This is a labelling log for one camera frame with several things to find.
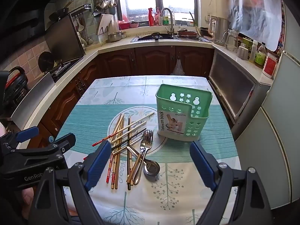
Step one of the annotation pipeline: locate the red-tipped light chopstick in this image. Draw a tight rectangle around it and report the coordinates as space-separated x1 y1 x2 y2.
92 112 154 147

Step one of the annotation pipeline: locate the steel spoon wooden handle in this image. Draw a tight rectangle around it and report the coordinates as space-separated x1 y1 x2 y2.
127 151 141 183

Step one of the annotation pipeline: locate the black chopstick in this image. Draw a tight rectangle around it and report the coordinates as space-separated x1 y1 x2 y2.
111 128 146 151

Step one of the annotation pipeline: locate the light bamboo chopstick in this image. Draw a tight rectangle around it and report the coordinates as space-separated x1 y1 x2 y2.
111 121 147 144

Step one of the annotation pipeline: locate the chrome kitchen faucet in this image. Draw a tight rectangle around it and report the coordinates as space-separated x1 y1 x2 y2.
160 7 176 35

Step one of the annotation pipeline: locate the person's left hand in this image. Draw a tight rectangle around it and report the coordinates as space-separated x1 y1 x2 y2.
21 187 34 206

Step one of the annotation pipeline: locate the floral teal tablecloth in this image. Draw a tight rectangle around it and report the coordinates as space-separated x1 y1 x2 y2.
56 75 242 225

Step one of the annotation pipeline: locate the steel ladle spoon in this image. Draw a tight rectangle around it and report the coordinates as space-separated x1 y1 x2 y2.
127 145 160 177

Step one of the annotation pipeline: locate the green plastic utensil holder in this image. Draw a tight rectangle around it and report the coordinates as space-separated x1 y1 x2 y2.
156 84 213 142

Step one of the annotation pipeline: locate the steel counter cabinet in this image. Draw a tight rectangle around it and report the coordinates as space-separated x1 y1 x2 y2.
208 45 273 140

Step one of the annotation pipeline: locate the gas stove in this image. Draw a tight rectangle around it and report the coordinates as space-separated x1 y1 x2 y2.
38 51 81 82

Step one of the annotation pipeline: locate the red label white jar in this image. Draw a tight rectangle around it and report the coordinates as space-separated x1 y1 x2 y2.
262 52 277 78

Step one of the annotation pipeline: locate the green label bottle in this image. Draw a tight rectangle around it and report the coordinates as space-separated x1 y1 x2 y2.
254 42 267 68

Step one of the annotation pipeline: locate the glass pitcher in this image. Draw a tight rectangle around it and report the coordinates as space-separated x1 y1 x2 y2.
222 29 239 53

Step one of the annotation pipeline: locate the small steel pot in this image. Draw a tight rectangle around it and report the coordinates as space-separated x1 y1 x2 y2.
107 31 122 43

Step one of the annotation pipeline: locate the steel electric kettle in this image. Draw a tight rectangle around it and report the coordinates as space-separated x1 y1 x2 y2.
208 16 229 46

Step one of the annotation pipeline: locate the red spray bottle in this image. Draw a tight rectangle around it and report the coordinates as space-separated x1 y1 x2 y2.
148 8 155 26

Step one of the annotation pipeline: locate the translucent plastic curtain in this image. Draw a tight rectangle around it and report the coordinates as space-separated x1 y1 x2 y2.
228 0 282 51

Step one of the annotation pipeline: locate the black range hood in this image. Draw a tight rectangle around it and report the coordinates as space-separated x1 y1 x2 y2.
1 0 56 61

